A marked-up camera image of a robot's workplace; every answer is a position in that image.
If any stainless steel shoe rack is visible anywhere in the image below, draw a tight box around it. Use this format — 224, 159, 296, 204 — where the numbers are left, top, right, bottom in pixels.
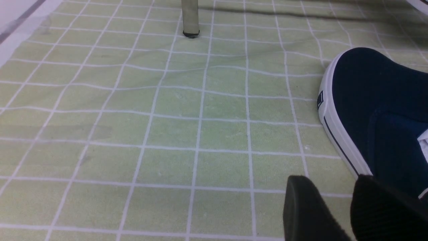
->
181, 0, 200, 39

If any navy slip-on shoe left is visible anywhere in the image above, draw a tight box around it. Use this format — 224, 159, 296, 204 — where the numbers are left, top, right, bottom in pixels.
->
317, 47, 428, 203

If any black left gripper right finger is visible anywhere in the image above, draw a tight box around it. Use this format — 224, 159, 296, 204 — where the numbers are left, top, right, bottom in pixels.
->
350, 174, 428, 241

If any black canvas sneaker left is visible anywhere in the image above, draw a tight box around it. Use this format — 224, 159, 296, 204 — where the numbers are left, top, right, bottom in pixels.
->
406, 0, 428, 15

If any green checkered table cloth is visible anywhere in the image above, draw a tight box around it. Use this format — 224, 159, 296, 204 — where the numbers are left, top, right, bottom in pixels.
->
0, 0, 427, 241

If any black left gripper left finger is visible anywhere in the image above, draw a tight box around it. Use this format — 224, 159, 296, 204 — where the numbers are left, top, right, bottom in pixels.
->
283, 175, 351, 241

